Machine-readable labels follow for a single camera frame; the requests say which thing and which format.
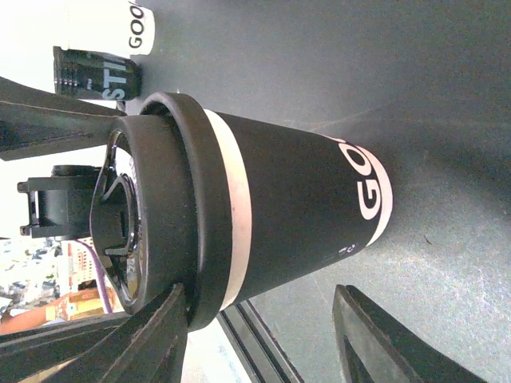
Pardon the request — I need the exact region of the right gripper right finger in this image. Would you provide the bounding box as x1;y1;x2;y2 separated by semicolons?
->
332;285;484;382

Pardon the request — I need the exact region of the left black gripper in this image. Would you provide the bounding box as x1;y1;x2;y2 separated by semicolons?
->
1;77;125;239

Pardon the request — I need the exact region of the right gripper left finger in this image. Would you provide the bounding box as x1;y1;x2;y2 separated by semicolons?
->
1;283;188;382

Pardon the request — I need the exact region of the black paper coffee cup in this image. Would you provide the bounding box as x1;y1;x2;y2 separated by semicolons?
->
206;111;393;306

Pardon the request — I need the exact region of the black plastic cup lid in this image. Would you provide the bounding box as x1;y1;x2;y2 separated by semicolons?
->
89;93;233;331

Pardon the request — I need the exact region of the black cup near left arm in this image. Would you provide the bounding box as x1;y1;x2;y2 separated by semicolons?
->
53;46;142;101

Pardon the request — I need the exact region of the near white paper cup stack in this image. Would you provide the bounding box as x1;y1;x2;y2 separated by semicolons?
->
65;1;156;57

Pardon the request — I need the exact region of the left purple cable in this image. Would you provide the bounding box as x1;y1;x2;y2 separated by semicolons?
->
75;238;113;314

